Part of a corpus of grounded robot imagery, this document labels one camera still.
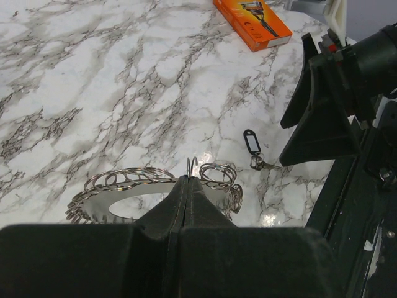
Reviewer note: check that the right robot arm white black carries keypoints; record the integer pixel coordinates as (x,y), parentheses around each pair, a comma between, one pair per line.
(380,63)

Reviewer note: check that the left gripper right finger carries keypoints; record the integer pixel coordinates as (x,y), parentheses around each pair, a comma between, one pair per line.
(217,259)

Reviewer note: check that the metal disc with key rings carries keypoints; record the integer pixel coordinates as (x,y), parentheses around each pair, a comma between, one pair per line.
(125,195)

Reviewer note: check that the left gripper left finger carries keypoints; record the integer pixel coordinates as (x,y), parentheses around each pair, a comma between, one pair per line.
(96,260)

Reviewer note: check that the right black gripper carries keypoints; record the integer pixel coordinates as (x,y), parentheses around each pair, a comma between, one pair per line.
(323,131)

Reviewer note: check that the black key tag with key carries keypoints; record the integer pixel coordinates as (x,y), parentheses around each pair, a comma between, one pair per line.
(257,158)

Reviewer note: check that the orange razor box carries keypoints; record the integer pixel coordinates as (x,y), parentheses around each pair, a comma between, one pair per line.
(255,22)

